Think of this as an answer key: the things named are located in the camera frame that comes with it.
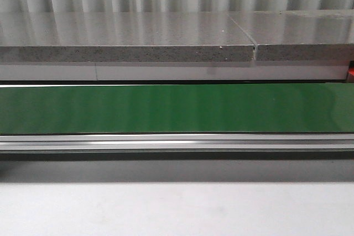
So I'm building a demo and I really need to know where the green conveyor belt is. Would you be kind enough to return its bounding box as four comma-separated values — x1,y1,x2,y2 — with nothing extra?
1,83,353,135

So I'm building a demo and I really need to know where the grey speckled stone slab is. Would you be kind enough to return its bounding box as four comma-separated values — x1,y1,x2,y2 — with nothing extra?
1,12,254,63

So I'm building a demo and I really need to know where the aluminium conveyor frame rail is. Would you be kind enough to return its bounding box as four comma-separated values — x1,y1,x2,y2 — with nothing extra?
1,133,353,154

